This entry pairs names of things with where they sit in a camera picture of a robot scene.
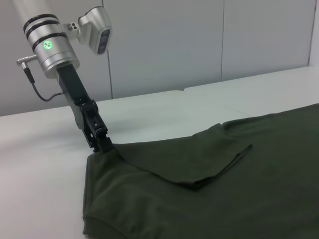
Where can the dark green t-shirt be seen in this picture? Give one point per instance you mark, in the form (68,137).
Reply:
(199,186)

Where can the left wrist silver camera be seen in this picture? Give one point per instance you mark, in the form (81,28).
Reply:
(94,27)

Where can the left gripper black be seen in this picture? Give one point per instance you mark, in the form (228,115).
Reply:
(74,92)

